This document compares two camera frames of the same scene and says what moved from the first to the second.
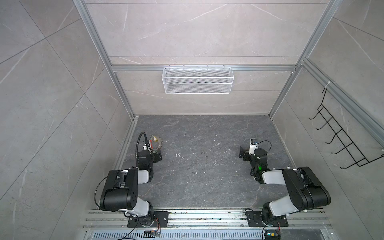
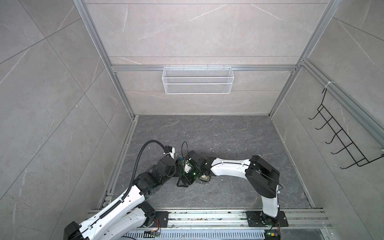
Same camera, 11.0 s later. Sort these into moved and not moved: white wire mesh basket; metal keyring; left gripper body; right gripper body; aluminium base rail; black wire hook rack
Moved: metal keyring; right gripper body; left gripper body
Not moved: white wire mesh basket; aluminium base rail; black wire hook rack
